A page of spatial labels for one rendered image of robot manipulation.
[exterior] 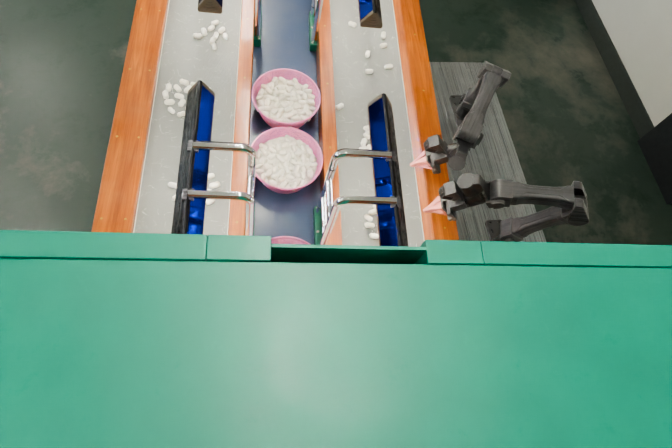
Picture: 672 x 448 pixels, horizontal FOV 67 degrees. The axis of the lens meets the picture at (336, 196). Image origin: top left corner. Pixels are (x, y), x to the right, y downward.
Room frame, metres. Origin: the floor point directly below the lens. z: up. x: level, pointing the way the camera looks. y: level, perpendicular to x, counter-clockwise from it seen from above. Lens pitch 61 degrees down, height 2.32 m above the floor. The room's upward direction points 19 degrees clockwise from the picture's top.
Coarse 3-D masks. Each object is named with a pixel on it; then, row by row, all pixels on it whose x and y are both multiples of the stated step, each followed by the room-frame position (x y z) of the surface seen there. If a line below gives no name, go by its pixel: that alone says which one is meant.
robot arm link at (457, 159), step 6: (456, 132) 1.14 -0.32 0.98; (456, 138) 1.13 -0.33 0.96; (480, 138) 1.13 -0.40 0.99; (456, 144) 1.09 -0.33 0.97; (462, 144) 1.10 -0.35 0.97; (468, 144) 1.12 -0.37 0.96; (474, 144) 1.12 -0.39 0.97; (456, 150) 1.07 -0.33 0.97; (462, 150) 1.06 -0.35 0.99; (468, 150) 1.08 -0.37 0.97; (450, 156) 1.04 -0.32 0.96; (456, 156) 1.04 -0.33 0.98; (462, 156) 1.04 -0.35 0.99; (450, 162) 1.02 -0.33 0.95; (456, 162) 1.03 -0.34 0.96; (462, 162) 1.03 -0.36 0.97; (456, 168) 1.02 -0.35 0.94; (462, 168) 1.02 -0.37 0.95
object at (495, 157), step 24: (432, 72) 1.68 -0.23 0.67; (456, 72) 1.73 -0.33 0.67; (504, 120) 1.55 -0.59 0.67; (480, 144) 1.38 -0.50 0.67; (504, 144) 1.42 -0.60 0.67; (480, 168) 1.26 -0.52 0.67; (504, 168) 1.30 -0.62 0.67; (480, 216) 1.04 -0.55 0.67; (504, 216) 1.08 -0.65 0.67; (480, 240) 0.94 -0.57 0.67; (528, 240) 1.01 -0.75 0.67
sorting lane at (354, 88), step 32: (352, 0) 1.87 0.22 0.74; (384, 0) 1.94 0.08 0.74; (352, 32) 1.68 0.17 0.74; (352, 64) 1.50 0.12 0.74; (384, 64) 1.56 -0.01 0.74; (352, 96) 1.34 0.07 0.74; (352, 128) 1.19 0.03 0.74; (352, 160) 1.05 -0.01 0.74; (352, 192) 0.91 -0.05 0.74; (416, 192) 1.00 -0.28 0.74; (352, 224) 0.79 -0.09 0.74; (416, 224) 0.88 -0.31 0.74
